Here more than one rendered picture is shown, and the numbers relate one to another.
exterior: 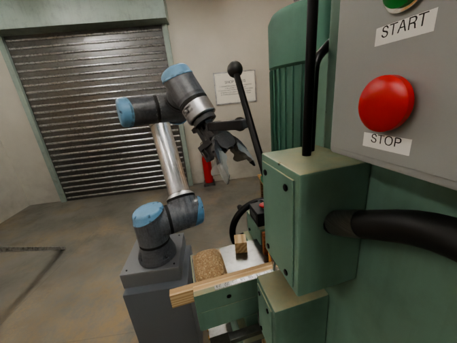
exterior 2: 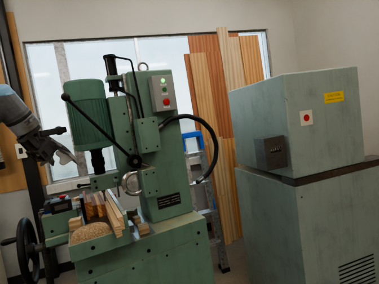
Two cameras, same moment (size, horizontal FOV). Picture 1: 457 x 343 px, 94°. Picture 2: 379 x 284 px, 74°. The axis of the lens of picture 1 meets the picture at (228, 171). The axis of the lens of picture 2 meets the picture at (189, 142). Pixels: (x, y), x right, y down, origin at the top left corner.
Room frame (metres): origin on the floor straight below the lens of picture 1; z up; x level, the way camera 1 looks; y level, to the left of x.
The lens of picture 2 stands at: (0.28, 1.06, 1.27)
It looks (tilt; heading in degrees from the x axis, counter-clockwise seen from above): 5 degrees down; 258
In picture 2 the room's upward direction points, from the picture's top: 8 degrees counter-clockwise
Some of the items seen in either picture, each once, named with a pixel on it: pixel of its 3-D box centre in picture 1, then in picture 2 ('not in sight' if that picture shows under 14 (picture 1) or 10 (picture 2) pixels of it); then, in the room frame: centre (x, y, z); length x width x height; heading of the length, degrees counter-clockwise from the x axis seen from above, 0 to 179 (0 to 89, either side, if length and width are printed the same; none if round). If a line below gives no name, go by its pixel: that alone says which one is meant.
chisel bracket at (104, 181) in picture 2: not in sight; (106, 182); (0.45, -0.19, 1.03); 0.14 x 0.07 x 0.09; 13
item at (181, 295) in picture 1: (293, 263); (106, 207); (0.46, -0.15, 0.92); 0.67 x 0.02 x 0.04; 103
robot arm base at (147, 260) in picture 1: (156, 246); not in sight; (0.91, 0.41, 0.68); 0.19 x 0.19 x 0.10
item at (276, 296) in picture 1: (289, 311); (148, 181); (0.26, -0.08, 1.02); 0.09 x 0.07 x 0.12; 103
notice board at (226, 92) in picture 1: (235, 87); not in sight; (3.46, -0.23, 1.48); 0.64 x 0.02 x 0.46; 94
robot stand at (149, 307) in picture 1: (171, 304); not in sight; (0.91, 0.41, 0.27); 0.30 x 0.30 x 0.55; 4
